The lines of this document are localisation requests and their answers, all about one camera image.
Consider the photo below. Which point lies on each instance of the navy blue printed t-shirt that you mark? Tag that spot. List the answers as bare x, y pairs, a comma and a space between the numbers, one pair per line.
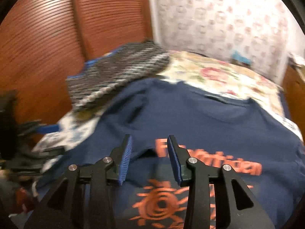
217, 131

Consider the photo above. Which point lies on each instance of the dark patterned folded cloth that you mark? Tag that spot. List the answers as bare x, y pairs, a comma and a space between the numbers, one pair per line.
125, 64

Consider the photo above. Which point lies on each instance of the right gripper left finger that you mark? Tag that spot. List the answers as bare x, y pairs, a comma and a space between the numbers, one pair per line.
63, 204

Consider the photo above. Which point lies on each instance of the blue tissue box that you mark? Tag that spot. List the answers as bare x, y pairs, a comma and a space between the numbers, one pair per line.
238, 57

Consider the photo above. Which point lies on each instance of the wooden sideboard cabinet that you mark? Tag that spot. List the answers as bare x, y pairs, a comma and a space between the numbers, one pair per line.
293, 86

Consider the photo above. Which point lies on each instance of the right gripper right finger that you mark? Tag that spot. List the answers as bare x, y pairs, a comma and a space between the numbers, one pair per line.
236, 206

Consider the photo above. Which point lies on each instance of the circle patterned curtain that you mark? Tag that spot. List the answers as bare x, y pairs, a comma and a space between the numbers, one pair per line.
257, 30

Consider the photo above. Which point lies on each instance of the wooden louvered closet door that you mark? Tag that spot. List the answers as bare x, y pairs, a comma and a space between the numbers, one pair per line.
45, 41

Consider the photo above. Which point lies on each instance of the floral pink quilt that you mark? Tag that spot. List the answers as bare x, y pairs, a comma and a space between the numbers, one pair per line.
224, 79

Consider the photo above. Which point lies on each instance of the blue floral white bedsheet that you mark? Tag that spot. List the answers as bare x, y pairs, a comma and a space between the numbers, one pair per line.
75, 127

